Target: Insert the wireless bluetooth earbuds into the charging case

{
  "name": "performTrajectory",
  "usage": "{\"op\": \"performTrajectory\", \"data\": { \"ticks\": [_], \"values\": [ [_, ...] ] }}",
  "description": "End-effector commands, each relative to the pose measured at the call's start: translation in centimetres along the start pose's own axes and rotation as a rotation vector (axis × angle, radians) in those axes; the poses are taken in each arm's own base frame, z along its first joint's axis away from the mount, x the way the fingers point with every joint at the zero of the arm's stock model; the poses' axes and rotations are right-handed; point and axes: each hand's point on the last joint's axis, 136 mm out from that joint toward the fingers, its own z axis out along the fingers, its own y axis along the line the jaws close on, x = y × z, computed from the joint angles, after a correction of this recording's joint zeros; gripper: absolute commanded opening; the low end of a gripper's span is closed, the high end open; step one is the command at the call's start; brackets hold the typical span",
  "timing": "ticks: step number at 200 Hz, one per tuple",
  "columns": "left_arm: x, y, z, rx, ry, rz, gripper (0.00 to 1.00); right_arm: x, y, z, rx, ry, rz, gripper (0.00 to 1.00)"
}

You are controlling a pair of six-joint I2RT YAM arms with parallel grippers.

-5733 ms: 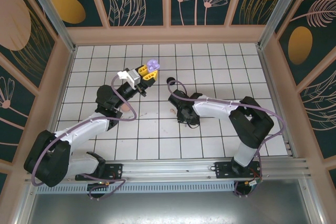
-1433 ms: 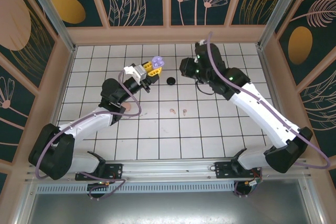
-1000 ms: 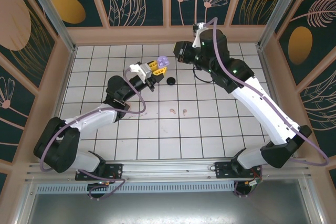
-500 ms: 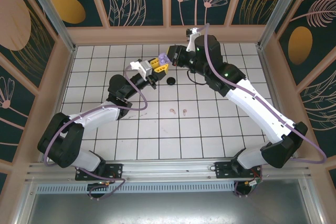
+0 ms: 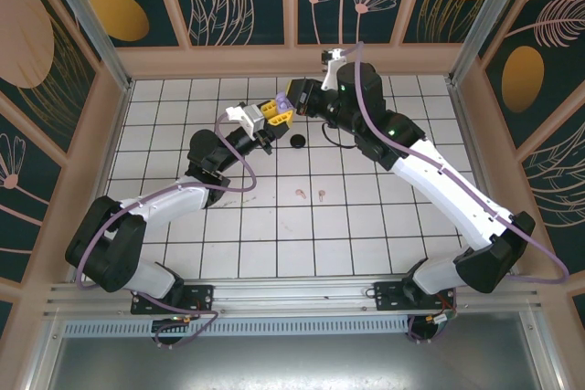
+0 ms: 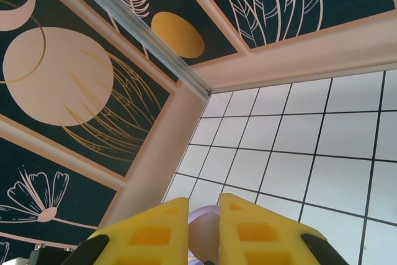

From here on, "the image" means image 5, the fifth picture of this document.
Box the grey sheet metal panel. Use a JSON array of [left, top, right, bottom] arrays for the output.
[[45, 333, 557, 390]]

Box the small controller board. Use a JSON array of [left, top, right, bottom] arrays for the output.
[[427, 306, 458, 332]]

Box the aluminium frame post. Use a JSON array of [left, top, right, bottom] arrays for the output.
[[447, 0, 549, 88], [36, 0, 134, 93]]

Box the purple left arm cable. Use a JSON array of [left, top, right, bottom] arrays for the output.
[[75, 114, 257, 351]]

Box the purple earbud charging case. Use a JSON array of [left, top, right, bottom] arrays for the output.
[[272, 92, 297, 113]]

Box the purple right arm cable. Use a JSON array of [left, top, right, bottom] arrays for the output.
[[337, 40, 571, 345]]

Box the grey slotted cable duct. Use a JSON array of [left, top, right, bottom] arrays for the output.
[[63, 316, 412, 337]]

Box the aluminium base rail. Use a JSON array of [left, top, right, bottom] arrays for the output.
[[43, 276, 543, 318]]

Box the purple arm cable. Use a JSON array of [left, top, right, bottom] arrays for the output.
[[337, 40, 571, 345], [75, 114, 257, 351]]

